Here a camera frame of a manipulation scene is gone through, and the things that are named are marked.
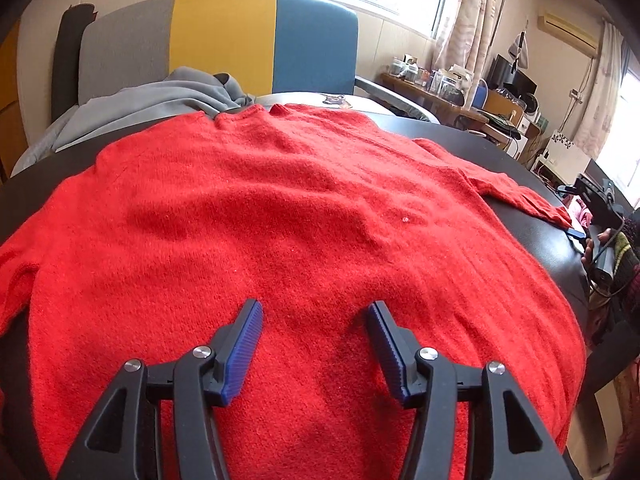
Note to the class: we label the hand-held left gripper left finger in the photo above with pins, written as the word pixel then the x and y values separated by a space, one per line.
pixel 245 350

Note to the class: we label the grey yellow blue sofa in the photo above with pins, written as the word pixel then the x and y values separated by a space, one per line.
pixel 225 35

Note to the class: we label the person's right forearm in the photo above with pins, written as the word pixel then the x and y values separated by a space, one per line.
pixel 629 255

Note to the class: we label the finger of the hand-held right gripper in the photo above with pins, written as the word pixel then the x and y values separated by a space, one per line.
pixel 575 234

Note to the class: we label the group of bottles and jars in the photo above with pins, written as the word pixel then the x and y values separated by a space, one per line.
pixel 425 77

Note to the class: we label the black monitor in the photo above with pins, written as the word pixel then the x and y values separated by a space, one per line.
pixel 515 80

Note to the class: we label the white floral box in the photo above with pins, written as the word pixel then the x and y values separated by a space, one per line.
pixel 565 160

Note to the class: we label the blue chair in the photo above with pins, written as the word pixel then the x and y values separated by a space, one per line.
pixel 480 94

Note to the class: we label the grey garment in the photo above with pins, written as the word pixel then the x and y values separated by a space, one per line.
pixel 165 100

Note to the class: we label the red knit sweater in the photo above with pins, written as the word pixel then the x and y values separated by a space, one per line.
pixel 300 210

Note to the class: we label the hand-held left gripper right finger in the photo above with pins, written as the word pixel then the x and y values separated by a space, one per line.
pixel 387 355

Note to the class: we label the beige patterned curtain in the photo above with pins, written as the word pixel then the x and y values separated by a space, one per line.
pixel 600 100
pixel 465 25

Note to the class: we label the wooden wardrobe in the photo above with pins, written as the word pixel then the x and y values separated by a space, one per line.
pixel 10 110

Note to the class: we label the wooden desk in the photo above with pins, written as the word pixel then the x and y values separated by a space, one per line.
pixel 492 121

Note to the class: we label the person's right hand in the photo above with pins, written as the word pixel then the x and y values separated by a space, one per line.
pixel 592 250

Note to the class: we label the wall air conditioner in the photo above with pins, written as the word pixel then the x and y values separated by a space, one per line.
pixel 565 30

